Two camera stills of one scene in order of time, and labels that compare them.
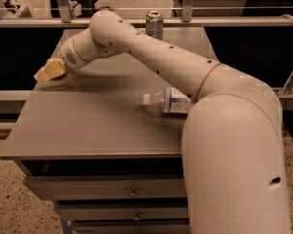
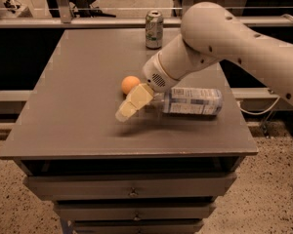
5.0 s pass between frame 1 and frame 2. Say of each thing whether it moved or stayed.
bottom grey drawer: stayed
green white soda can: stayed
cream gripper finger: moved
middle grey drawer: stayed
